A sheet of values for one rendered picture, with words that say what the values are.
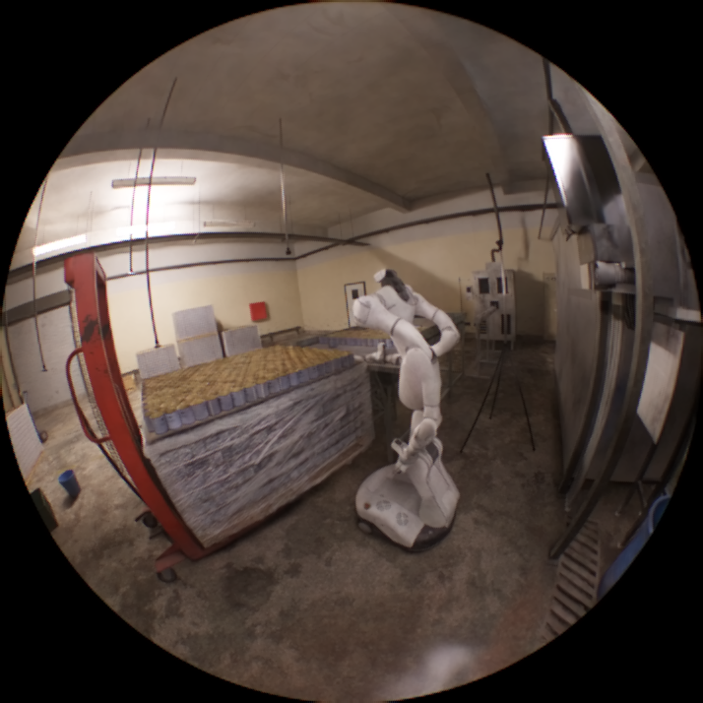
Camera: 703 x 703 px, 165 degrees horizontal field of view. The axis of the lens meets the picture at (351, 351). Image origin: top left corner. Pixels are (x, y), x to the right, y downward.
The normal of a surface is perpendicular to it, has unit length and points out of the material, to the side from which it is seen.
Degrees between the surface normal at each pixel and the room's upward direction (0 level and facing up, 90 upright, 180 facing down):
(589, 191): 90
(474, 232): 90
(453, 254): 90
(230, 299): 90
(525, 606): 0
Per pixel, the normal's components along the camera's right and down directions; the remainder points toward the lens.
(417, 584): -0.11, -0.97
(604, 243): -0.65, 0.24
